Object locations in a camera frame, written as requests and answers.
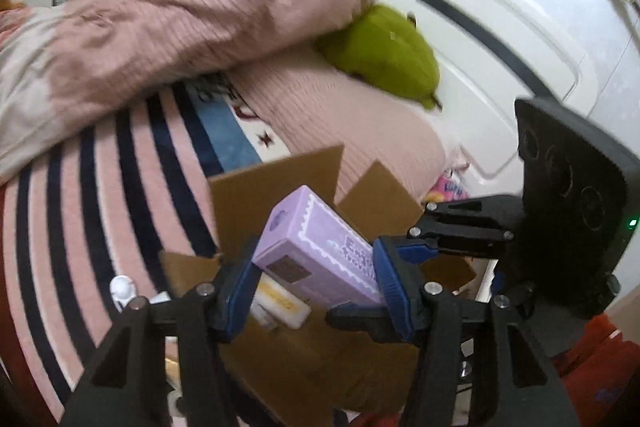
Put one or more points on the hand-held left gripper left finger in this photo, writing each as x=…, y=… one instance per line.
x=236, y=302

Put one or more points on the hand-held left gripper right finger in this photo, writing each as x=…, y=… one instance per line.
x=395, y=287

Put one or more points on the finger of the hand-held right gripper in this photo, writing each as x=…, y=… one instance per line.
x=357, y=317
x=465, y=227

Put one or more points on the brown cardboard box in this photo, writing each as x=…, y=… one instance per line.
x=320, y=357

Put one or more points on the purple rectangular box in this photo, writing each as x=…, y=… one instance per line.
x=315, y=252

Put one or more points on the colourful printed packet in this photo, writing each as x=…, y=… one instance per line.
x=447, y=188

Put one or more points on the white and yellow small box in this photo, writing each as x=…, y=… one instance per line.
x=282, y=304

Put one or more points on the small white plastic object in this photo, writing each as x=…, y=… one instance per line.
x=122, y=292

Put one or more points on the pink navy striped blanket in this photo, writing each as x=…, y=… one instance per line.
x=90, y=207

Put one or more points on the star printed white sheet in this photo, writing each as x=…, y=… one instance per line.
x=240, y=127

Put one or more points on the green plush pillow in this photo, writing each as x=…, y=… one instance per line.
x=390, y=52

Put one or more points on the white wardrobe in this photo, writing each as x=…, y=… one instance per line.
x=480, y=32

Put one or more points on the pink ribbed blanket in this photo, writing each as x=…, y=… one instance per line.
x=165, y=37

